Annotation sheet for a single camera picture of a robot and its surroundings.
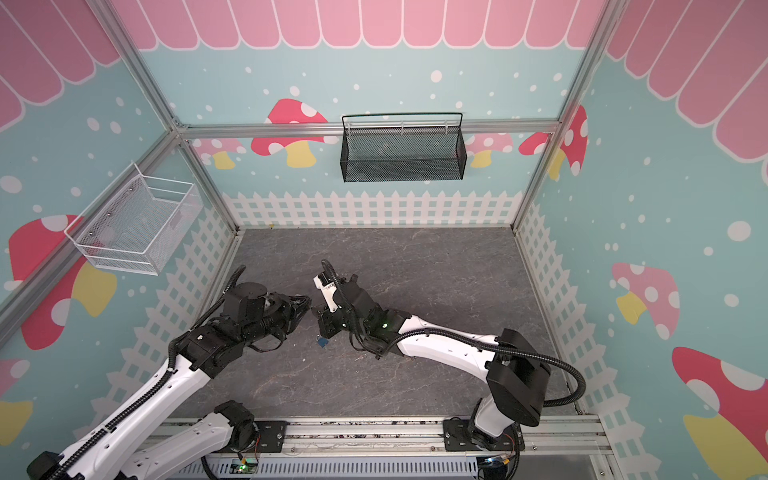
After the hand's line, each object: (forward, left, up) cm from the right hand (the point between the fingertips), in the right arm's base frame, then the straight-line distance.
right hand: (312, 310), depth 73 cm
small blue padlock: (+2, +2, -22) cm, 22 cm away
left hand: (+1, 0, 0) cm, 1 cm away
